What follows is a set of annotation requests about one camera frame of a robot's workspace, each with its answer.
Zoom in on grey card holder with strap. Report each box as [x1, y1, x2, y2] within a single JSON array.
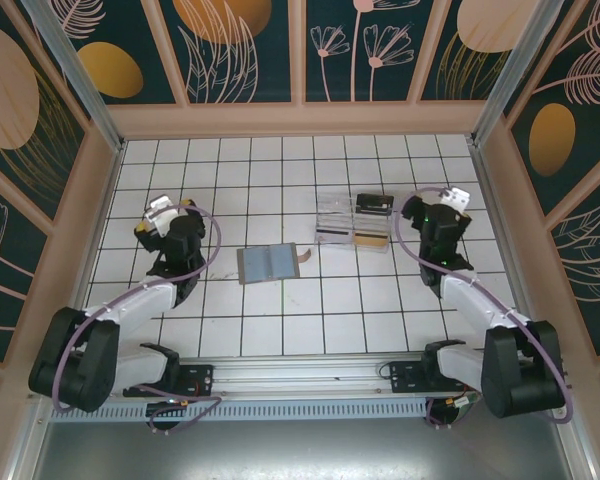
[[236, 242, 314, 286]]

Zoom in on black credit card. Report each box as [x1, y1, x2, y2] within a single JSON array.
[[355, 193, 395, 216]]

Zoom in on gold credit card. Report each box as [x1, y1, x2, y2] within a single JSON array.
[[353, 230, 389, 251]]

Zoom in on clear acrylic card organizer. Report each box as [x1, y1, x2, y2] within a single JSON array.
[[313, 198, 395, 256]]

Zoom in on grey metal panel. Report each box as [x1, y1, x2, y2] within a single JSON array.
[[29, 418, 589, 480]]

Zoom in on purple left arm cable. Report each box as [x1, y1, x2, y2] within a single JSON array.
[[52, 202, 225, 412]]

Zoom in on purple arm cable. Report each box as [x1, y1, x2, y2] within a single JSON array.
[[396, 185, 574, 426], [52, 202, 225, 412]]

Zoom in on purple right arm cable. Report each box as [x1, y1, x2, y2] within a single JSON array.
[[396, 185, 574, 426]]

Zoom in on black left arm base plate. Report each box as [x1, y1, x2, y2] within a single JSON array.
[[123, 364, 215, 399]]

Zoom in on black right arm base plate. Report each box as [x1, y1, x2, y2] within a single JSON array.
[[388, 359, 481, 394]]

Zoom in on aluminium frame post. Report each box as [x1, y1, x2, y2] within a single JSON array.
[[469, 0, 556, 146], [22, 0, 126, 154]]

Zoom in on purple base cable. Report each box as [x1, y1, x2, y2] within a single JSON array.
[[426, 397, 466, 431], [138, 382, 224, 435]]

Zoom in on aluminium mounting rail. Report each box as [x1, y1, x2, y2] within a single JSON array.
[[29, 353, 571, 401]]

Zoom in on slotted grey cable duct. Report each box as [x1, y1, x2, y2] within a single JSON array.
[[47, 398, 431, 421]]

